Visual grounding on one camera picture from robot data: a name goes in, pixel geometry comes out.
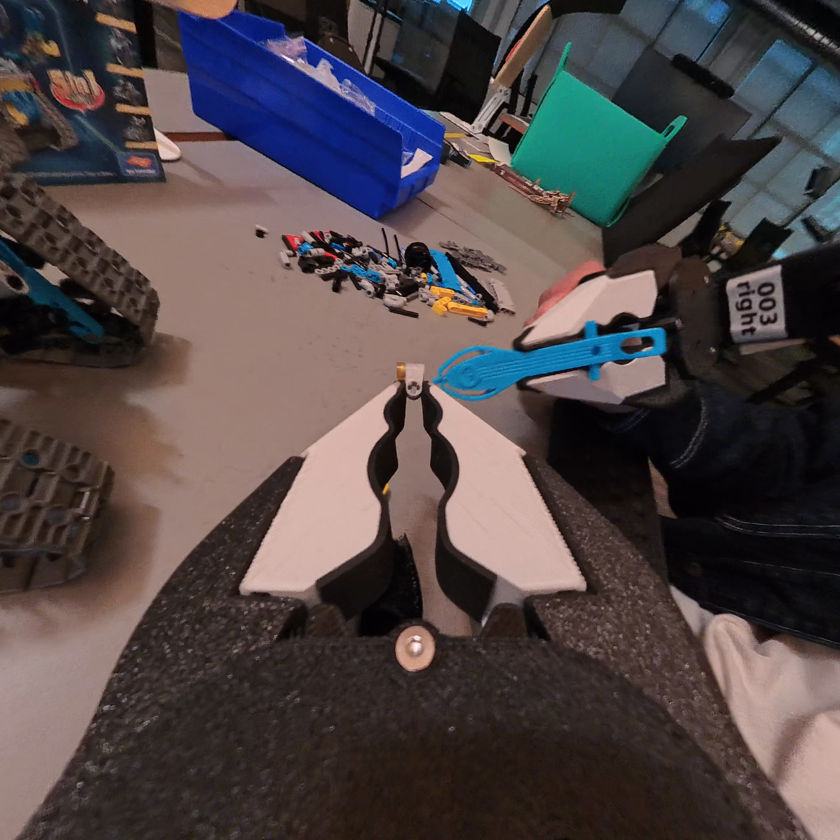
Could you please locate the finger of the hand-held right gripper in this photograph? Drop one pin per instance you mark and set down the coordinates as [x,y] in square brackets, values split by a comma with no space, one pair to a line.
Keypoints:
[617,385]
[604,299]

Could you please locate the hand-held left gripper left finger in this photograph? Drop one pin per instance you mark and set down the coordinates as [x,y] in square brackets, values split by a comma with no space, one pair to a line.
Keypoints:
[315,525]

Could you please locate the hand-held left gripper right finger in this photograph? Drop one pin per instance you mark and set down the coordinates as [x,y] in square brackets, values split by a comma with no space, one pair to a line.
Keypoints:
[519,525]

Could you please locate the light blue brick separator tool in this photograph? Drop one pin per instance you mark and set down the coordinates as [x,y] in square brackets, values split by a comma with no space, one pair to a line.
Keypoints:
[525,361]

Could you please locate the small grey connector piece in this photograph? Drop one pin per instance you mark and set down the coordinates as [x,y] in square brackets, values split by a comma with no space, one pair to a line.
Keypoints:
[411,381]

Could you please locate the blue tracked toy robot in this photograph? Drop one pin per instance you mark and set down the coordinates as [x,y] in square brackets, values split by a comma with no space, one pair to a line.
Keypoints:
[66,263]

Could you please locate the person's right forearm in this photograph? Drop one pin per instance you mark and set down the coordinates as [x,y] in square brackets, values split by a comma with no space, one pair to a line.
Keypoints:
[748,486]

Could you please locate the person's right hand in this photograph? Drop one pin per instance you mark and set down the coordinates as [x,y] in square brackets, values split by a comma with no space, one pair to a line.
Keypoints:
[567,278]

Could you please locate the black dimpled mat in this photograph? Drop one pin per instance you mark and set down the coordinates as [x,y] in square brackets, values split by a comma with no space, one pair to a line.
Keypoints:
[604,460]

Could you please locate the brown tangled small parts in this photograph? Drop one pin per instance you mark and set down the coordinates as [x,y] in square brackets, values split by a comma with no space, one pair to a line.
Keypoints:
[538,197]

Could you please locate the pile of small brick pieces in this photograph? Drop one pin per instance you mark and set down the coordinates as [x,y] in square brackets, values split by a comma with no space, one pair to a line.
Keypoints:
[394,276]

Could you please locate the person's white shirt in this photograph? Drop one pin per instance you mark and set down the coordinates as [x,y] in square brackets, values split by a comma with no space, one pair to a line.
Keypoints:
[775,735]

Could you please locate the blue plastic bin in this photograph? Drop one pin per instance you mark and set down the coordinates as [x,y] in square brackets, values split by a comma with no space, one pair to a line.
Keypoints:
[302,118]

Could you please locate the blue toy kit booklet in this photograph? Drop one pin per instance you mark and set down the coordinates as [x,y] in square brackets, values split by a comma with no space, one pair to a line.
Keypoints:
[66,92]

